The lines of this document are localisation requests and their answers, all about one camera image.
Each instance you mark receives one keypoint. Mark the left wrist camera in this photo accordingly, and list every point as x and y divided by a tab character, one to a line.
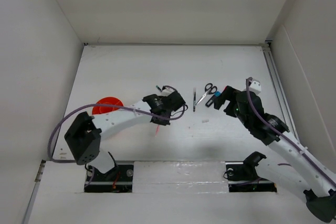
167	90

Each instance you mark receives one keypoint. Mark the black blue utility knife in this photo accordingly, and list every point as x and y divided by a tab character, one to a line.
211	101

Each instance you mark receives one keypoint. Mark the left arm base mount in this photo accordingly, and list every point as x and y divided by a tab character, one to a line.
121	182

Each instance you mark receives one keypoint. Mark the pink pen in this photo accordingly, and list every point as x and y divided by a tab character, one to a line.
157	130

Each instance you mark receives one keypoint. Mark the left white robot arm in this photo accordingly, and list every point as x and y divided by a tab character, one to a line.
86	132

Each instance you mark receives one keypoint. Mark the black handled scissors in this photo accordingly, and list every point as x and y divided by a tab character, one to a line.
209	89

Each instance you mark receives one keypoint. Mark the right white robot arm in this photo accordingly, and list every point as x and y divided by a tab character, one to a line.
306	177

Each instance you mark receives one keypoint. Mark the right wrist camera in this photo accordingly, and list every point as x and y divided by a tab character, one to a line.
254	86

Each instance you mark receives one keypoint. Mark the orange round pen holder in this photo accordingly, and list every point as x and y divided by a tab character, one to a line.
106	109

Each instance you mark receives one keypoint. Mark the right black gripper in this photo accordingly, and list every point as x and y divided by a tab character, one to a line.
229	94

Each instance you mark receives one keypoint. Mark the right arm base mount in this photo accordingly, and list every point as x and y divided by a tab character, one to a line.
242	176

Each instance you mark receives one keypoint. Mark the aluminium rail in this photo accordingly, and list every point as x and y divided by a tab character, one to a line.
280	94

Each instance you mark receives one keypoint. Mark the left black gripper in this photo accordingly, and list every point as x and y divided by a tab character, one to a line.
166	122

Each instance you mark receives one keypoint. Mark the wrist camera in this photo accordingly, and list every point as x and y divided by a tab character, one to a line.
167	90
254	86

